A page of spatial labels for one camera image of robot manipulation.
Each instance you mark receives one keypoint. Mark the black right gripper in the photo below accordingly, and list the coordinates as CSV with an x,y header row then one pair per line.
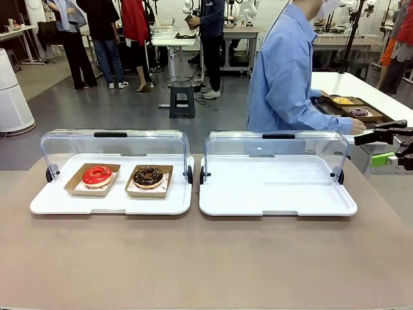
x,y
407,145

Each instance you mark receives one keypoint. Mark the dark chocolate sprinkled donut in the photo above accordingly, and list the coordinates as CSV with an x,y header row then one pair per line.
x,y
358,112

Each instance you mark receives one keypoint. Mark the yellow sprinkled donut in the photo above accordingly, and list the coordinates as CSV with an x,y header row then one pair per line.
x,y
342,100

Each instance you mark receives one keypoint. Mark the dark brown serving tray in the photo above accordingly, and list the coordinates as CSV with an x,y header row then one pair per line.
x,y
329,109

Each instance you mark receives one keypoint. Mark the person's right forearm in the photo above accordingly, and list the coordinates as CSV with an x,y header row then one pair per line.
x,y
332,122

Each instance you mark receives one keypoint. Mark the person's left forearm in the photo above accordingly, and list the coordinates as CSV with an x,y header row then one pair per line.
x,y
316,93

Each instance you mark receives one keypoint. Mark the person in blue shirt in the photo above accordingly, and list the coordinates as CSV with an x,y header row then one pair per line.
x,y
280,74

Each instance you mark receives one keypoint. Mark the chocolate donut with nuts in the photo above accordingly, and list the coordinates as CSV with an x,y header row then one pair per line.
x,y
140,179

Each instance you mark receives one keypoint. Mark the red glazed donut in box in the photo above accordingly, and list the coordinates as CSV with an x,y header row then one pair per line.
x,y
72,189

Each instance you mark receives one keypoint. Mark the person's right hand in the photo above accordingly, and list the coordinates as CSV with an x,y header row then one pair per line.
x,y
358,126

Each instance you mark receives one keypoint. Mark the person's left hand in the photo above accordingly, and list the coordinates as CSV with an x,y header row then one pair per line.
x,y
324,94

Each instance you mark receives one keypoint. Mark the black lid hinge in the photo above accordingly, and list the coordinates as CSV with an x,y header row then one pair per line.
x,y
51,174
340,177
190,174
202,174

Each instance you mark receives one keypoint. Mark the bystander in red vest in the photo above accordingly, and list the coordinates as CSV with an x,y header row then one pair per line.
x,y
397,48

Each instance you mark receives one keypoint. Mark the white display tray base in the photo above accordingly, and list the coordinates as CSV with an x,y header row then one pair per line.
x,y
106,203
274,187

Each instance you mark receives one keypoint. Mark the black tripod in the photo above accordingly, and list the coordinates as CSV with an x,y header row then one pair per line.
x,y
353,32

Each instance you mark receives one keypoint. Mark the clear display lid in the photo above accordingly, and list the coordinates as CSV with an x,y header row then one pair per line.
x,y
238,145
113,145

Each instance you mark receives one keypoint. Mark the bystander in dark blue top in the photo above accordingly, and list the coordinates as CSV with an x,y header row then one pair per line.
x,y
211,38

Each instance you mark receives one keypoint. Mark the grey plastic step stool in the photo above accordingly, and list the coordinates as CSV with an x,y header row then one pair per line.
x,y
181,100

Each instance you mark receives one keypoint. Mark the white printed paper liner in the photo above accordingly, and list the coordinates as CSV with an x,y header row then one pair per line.
x,y
79,186
165,181

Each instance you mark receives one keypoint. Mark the white height-adjustable desk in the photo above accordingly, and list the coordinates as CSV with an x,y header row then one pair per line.
x,y
171,40

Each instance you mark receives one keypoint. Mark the bystander in red top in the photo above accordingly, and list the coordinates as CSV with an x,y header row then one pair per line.
x,y
135,22

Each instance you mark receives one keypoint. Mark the bystander in black t-shirt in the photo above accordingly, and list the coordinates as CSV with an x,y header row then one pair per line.
x,y
103,38

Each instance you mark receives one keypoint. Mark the bystander with light blue shirt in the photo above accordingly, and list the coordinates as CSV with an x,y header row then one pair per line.
x,y
72,42

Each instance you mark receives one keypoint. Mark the black office chair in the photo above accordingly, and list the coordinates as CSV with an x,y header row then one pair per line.
x,y
48,35

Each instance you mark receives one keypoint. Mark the white air purifier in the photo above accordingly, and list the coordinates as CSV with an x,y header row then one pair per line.
x,y
13,97

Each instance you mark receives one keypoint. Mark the white desk with clutter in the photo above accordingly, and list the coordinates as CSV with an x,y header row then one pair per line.
x,y
16,32

